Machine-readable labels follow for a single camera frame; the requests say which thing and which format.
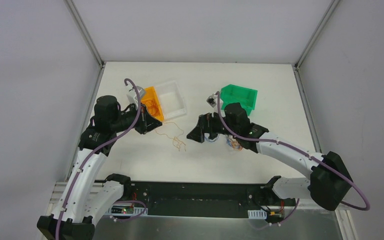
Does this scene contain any yellow-orange single wire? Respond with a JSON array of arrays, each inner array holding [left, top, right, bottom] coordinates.
[[153, 120, 188, 152]]

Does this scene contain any green plastic bin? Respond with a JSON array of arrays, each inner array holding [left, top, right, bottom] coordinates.
[[220, 84, 258, 116]]

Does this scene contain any red-orange single wire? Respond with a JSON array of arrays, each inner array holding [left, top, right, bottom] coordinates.
[[143, 99, 161, 117]]

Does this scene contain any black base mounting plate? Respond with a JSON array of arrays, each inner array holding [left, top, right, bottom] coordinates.
[[106, 181, 296, 219]]

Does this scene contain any purple cable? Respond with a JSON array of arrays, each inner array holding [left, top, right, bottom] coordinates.
[[214, 91, 371, 229], [54, 78, 149, 240]]

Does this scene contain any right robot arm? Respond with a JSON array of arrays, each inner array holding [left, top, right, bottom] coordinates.
[[186, 103, 352, 211]]

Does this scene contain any orange plastic bin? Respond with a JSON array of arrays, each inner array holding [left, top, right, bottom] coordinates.
[[141, 86, 164, 122]]

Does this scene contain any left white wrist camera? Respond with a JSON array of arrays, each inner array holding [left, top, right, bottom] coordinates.
[[126, 86, 146, 107]]

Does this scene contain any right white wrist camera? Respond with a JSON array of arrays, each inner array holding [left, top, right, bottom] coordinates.
[[206, 92, 218, 108]]

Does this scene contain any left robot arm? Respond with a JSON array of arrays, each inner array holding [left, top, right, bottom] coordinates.
[[36, 95, 163, 240]]

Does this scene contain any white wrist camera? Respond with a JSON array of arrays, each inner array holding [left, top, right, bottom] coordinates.
[[206, 92, 218, 108], [126, 86, 146, 107]]

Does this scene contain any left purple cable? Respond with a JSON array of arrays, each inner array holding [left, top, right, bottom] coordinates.
[[54, 78, 149, 240]]

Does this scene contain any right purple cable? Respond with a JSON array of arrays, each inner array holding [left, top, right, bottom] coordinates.
[[214, 91, 371, 229]]

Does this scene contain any white plastic bin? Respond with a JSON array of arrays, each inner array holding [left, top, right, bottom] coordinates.
[[154, 80, 187, 122]]

